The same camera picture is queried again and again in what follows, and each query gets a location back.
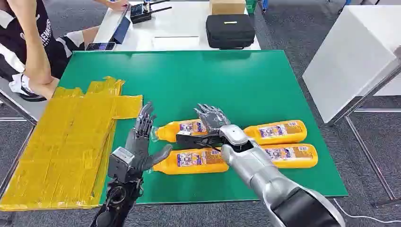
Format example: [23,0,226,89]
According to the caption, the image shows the black carrying case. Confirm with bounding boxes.
[205,14,256,50]

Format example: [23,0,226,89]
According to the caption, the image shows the grey tablet with blue cover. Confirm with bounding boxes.
[93,4,132,45]

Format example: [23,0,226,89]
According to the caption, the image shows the white side table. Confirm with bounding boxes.
[302,4,401,208]

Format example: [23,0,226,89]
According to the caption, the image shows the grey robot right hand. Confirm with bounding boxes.
[193,104,231,134]

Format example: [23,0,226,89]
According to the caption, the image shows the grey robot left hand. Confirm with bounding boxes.
[124,101,174,172]

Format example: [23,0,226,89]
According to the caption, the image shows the yellow sheet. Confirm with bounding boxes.
[0,76,143,212]

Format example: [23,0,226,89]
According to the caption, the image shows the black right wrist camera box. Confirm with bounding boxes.
[175,131,222,151]

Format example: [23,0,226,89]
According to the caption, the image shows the green mat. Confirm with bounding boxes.
[57,50,349,206]

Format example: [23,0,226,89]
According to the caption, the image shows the black smartphone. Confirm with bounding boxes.
[85,41,117,52]

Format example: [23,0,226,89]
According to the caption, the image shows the brown cardboard box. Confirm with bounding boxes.
[209,0,246,16]

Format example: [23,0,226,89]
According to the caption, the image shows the white cable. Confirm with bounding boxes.
[333,198,401,225]

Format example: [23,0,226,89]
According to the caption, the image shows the orange drink bottle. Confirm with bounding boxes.
[155,118,208,143]
[243,120,308,146]
[261,143,319,169]
[152,148,230,175]

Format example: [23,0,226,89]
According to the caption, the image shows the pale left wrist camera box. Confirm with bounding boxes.
[107,146,136,184]

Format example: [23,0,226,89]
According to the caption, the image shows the metal table frame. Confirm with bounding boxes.
[0,92,38,197]

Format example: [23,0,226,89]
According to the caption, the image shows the person's hand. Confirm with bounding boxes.
[105,0,130,12]

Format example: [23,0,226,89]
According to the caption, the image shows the black remote controller with antennas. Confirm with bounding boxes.
[130,0,173,25]

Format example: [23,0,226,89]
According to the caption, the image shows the green container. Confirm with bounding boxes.
[244,0,258,15]

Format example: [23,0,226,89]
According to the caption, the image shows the person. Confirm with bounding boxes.
[0,0,130,102]

